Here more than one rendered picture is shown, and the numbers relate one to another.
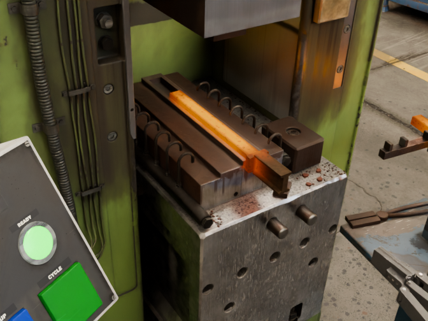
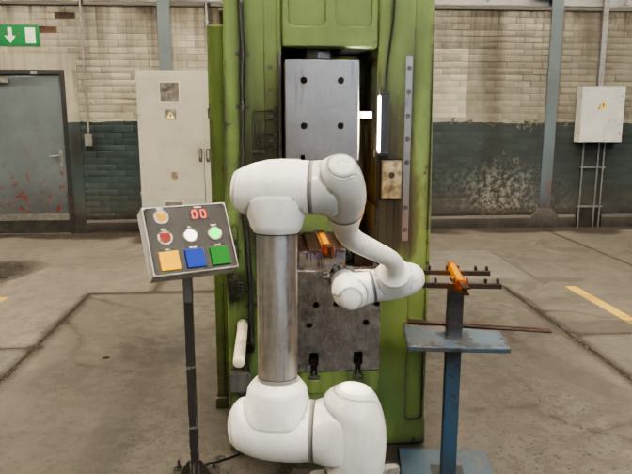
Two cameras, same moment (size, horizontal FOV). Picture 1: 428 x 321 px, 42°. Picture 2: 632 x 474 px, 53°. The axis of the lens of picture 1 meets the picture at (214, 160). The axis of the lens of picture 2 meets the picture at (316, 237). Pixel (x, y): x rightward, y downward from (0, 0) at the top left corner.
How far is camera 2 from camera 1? 1.92 m
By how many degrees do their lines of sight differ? 37
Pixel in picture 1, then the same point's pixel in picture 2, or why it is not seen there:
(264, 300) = (332, 334)
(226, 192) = (312, 261)
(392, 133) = (597, 371)
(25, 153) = (221, 206)
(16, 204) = (212, 218)
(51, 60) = not seen: hidden behind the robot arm
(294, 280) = (353, 329)
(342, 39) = (403, 213)
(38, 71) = not seen: hidden behind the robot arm
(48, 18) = not seen: hidden behind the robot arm
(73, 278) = (223, 248)
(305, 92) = (381, 237)
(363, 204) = (525, 400)
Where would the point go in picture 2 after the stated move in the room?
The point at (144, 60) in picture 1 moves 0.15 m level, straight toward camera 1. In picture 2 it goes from (321, 225) to (308, 229)
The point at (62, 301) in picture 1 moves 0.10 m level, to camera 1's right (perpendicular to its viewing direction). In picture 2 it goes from (215, 252) to (236, 255)
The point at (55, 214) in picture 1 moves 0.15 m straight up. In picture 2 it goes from (224, 228) to (223, 190)
